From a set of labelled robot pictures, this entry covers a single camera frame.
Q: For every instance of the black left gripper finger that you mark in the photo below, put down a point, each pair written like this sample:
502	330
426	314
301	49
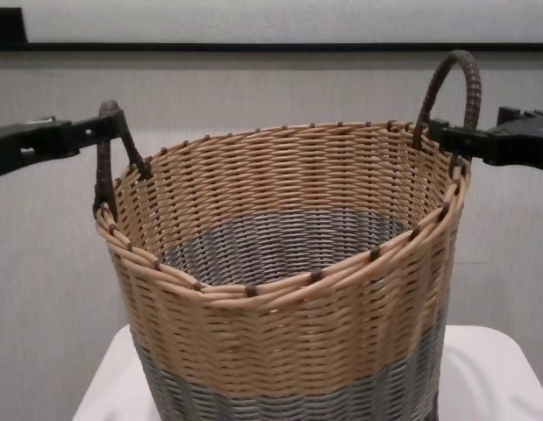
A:
115	129
89	122

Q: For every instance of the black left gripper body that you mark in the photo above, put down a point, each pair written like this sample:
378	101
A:
30	144

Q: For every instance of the tan grey black woven basket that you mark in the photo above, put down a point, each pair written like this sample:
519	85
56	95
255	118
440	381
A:
288	342

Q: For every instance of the white wall board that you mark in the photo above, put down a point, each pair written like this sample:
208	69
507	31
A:
271	19

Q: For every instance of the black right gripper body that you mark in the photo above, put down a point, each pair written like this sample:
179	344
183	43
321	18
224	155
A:
521	144

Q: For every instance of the black wall board ledge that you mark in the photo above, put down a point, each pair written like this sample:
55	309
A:
271	47

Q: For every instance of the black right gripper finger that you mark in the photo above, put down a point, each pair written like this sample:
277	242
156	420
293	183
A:
512	119
455	138

